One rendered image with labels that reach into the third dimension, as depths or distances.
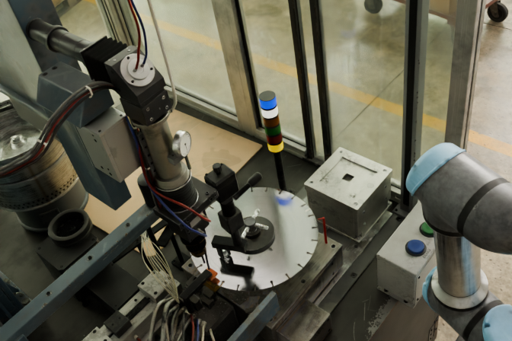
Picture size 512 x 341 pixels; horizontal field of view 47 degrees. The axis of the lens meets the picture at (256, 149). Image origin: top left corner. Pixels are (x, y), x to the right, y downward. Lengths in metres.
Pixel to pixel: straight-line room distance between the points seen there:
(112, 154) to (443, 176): 0.58
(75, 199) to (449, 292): 1.18
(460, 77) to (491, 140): 1.76
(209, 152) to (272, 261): 0.70
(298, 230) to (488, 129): 1.87
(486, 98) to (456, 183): 2.41
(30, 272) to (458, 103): 1.31
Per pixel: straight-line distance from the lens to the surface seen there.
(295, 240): 1.47
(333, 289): 1.61
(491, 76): 3.56
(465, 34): 1.34
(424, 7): 1.33
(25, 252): 1.99
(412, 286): 1.51
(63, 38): 1.15
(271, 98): 1.54
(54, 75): 1.16
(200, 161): 2.01
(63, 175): 1.84
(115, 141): 1.09
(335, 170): 1.69
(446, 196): 1.00
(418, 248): 1.50
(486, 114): 3.29
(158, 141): 1.07
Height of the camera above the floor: 2.10
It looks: 42 degrees down
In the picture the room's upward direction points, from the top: 12 degrees counter-clockwise
